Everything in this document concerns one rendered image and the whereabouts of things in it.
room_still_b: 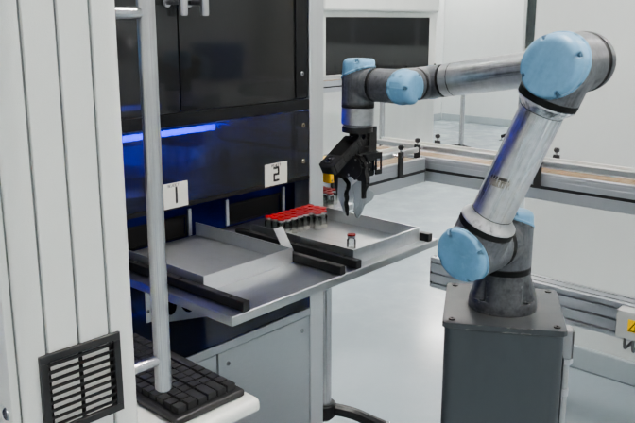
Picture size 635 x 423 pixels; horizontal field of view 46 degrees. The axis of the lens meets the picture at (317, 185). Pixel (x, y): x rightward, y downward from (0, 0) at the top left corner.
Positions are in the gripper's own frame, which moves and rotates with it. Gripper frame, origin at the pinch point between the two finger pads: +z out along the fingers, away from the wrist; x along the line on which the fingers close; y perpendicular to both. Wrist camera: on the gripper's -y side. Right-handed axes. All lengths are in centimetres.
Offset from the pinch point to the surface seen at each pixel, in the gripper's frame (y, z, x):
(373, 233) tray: 17.2, 10.1, 6.1
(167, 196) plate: -28.5, -3.4, 31.5
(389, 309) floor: 159, 98, 103
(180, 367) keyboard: -58, 16, -9
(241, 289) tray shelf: -33.3, 10.5, 1.4
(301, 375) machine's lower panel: 17, 58, 32
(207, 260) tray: -25.8, 10.3, 21.1
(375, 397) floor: 82, 98, 53
